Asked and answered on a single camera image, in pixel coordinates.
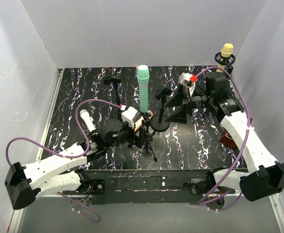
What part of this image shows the white microphone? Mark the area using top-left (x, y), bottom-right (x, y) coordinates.
top-left (79, 109), bottom-right (96, 133)

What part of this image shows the small black tripod stand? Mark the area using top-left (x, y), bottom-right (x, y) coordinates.
top-left (128, 110), bottom-right (158, 162)

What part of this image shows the yellow microphone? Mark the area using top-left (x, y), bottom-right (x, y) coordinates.
top-left (214, 43), bottom-right (236, 74)

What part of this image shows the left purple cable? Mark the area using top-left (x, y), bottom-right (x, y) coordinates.
top-left (5, 99), bottom-right (127, 223)

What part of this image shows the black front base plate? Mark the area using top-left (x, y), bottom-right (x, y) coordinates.
top-left (81, 168), bottom-right (232, 204)

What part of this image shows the brown box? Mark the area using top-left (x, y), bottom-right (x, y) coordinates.
top-left (220, 115), bottom-right (249, 150)

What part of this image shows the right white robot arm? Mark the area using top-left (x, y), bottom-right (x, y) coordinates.
top-left (166, 72), bottom-right (284, 201)

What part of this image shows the purple cable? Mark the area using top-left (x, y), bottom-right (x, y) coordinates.
top-left (5, 99), bottom-right (127, 223)
top-left (196, 66), bottom-right (252, 211)

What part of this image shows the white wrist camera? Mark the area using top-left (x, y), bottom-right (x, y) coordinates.
top-left (179, 72), bottom-right (197, 98)
top-left (121, 106), bottom-right (140, 129)

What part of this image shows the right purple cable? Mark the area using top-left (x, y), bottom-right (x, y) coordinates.
top-left (196, 66), bottom-right (252, 211)

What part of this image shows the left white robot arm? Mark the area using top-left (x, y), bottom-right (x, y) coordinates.
top-left (4, 114), bottom-right (154, 210)

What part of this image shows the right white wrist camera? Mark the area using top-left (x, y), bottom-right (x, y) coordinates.
top-left (179, 72), bottom-right (197, 98)

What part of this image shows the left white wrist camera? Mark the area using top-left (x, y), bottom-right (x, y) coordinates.
top-left (121, 106), bottom-right (140, 129)

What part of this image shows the pink microphone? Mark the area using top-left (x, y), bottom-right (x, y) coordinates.
top-left (134, 110), bottom-right (154, 132)

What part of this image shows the black tripod shock-mount stand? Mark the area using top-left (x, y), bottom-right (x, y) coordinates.
top-left (214, 52), bottom-right (236, 74)

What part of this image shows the black rear mic stand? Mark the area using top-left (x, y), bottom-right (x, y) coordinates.
top-left (103, 74), bottom-right (125, 119)

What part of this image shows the black round-base mic stand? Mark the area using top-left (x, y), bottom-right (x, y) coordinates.
top-left (151, 88), bottom-right (172, 132)

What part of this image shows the green microphone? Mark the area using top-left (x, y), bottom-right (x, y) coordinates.
top-left (137, 65), bottom-right (150, 113)

